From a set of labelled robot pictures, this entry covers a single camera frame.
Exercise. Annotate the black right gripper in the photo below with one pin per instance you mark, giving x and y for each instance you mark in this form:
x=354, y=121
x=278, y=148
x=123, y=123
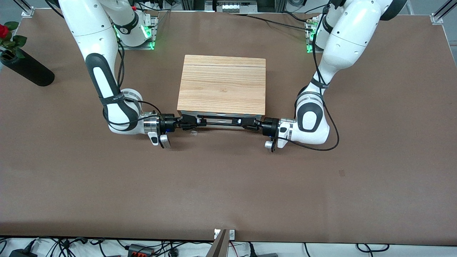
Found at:
x=166, y=123

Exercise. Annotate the wooden camera mount beam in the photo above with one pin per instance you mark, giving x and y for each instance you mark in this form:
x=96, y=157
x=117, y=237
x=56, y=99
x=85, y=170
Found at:
x=217, y=247

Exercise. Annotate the black orange power adapter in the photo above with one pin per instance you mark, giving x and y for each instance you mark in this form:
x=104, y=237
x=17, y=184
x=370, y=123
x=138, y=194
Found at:
x=139, y=251

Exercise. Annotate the silver table corner bracket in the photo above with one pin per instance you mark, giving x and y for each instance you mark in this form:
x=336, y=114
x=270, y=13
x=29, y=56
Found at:
x=437, y=18
x=28, y=12

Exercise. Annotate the black cylindrical vase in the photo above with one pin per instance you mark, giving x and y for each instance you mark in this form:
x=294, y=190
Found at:
x=28, y=69

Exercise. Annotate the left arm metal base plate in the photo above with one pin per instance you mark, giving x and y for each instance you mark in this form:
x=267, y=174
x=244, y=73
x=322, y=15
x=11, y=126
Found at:
x=310, y=48

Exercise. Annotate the white electronic device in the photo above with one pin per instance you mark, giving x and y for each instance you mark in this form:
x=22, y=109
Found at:
x=235, y=8

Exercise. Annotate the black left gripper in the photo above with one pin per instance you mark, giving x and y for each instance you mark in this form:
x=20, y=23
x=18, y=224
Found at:
x=270, y=127

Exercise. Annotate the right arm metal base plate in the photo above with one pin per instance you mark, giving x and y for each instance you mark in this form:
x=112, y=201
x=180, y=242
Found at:
x=154, y=25

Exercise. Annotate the silver mount bracket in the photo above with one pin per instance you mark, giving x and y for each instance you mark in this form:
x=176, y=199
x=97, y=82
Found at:
x=232, y=234

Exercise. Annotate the light wooden drawer cabinet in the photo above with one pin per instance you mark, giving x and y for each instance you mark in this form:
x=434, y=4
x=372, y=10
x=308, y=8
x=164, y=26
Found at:
x=221, y=85

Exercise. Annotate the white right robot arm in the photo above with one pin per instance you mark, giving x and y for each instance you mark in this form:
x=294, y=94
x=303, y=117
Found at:
x=93, y=32

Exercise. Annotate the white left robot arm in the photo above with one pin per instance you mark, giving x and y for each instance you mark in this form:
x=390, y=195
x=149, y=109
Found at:
x=350, y=32

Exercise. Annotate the black power brick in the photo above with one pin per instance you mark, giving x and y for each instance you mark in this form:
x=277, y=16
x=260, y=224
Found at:
x=23, y=253

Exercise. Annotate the white power strip with plugs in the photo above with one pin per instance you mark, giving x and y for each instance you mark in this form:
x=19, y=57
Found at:
x=150, y=4

